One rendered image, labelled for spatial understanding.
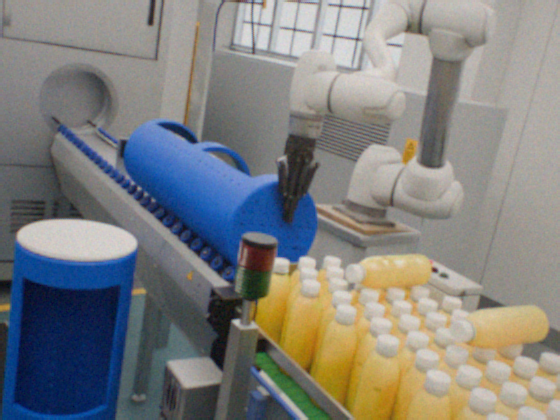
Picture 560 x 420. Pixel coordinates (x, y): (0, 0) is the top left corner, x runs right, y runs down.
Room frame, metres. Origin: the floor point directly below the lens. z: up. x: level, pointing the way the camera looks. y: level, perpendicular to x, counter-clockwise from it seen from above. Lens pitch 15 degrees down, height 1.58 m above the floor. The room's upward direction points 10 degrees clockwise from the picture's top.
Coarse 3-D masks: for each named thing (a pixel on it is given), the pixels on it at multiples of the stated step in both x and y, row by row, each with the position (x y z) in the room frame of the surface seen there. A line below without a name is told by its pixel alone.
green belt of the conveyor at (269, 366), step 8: (264, 352) 1.34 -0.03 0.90; (256, 360) 1.29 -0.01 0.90; (264, 360) 1.30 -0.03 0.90; (272, 360) 1.31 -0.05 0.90; (264, 368) 1.27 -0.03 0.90; (272, 368) 1.27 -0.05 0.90; (272, 376) 1.24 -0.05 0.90; (280, 376) 1.24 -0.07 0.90; (288, 376) 1.25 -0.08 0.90; (280, 384) 1.21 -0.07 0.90; (288, 384) 1.22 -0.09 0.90; (296, 384) 1.22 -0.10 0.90; (288, 392) 1.19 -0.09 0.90; (296, 392) 1.19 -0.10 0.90; (304, 392) 1.20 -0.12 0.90; (296, 400) 1.16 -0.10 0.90; (304, 400) 1.17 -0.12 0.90; (304, 408) 1.14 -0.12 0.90; (312, 408) 1.14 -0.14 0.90; (320, 408) 1.15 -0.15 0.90; (312, 416) 1.12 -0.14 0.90; (320, 416) 1.12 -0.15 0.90; (328, 416) 1.12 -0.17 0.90
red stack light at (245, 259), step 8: (240, 248) 1.03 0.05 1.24; (248, 248) 1.01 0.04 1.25; (256, 248) 1.01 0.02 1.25; (272, 248) 1.03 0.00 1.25; (240, 256) 1.03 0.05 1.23; (248, 256) 1.01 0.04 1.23; (256, 256) 1.01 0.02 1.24; (264, 256) 1.01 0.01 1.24; (272, 256) 1.02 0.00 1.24; (240, 264) 1.02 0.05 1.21; (248, 264) 1.01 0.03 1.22; (256, 264) 1.01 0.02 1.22; (264, 264) 1.01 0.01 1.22; (272, 264) 1.03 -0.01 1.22
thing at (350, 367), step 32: (448, 320) 1.31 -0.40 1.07; (320, 352) 1.17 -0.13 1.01; (352, 352) 1.15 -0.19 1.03; (384, 352) 1.05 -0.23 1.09; (416, 352) 1.09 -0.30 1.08; (320, 384) 1.15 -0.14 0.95; (352, 384) 1.12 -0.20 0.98; (384, 384) 1.03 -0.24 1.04; (416, 384) 1.01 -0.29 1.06; (480, 384) 1.04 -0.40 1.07; (384, 416) 1.04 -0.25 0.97; (416, 416) 0.94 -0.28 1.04; (448, 416) 0.94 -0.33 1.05; (480, 416) 0.91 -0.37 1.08; (512, 416) 0.94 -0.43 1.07
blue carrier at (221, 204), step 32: (160, 128) 2.24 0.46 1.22; (128, 160) 2.26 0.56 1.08; (160, 160) 2.04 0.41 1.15; (192, 160) 1.91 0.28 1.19; (160, 192) 2.00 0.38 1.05; (192, 192) 1.80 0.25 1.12; (224, 192) 1.68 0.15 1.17; (256, 192) 1.62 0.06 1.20; (192, 224) 1.80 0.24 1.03; (224, 224) 1.61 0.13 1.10; (256, 224) 1.63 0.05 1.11; (288, 224) 1.68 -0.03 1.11; (224, 256) 1.65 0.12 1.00; (288, 256) 1.69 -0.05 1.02
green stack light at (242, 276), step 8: (240, 272) 1.02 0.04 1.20; (248, 272) 1.01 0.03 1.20; (256, 272) 1.01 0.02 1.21; (264, 272) 1.02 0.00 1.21; (272, 272) 1.03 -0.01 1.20; (240, 280) 1.02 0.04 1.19; (248, 280) 1.01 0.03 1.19; (256, 280) 1.01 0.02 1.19; (264, 280) 1.02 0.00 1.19; (240, 288) 1.02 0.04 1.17; (248, 288) 1.01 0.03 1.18; (256, 288) 1.01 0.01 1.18; (264, 288) 1.02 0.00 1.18; (248, 296) 1.01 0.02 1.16; (256, 296) 1.01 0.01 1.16; (264, 296) 1.02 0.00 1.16
